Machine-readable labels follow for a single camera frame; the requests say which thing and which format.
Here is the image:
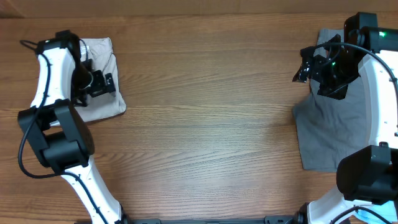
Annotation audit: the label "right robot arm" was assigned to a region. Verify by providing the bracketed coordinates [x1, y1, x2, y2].
[284, 12, 397, 223]

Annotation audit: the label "grey shorts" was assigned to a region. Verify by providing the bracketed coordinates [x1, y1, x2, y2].
[291, 27, 374, 174]

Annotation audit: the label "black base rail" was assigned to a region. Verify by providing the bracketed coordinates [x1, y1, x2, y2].
[116, 215, 304, 224]

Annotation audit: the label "beige shorts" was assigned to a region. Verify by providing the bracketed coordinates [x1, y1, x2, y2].
[49, 37, 127, 126]

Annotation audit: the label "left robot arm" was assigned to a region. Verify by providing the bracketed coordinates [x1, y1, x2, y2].
[17, 30, 132, 223]

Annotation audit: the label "light blue garment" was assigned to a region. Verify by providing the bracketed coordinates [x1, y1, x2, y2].
[354, 201, 397, 224]

